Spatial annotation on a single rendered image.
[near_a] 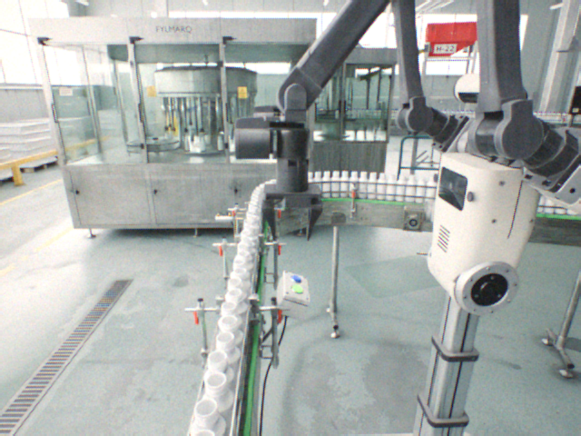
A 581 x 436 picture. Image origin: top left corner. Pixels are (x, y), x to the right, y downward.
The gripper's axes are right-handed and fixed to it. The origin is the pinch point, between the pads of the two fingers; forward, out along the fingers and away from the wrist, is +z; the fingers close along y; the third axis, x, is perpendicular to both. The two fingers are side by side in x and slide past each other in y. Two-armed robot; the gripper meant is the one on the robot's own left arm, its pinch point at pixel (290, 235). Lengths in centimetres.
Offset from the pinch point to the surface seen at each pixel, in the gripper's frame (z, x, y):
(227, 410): 28.8, -13.0, -11.2
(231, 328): 25.0, 5.5, -12.7
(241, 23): -90, 328, -42
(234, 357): 27.9, -0.5, -11.4
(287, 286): 28.0, 29.0, 0.3
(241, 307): 27.5, 17.5, -11.8
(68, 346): 143, 141, -148
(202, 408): 25.6, -15.5, -14.9
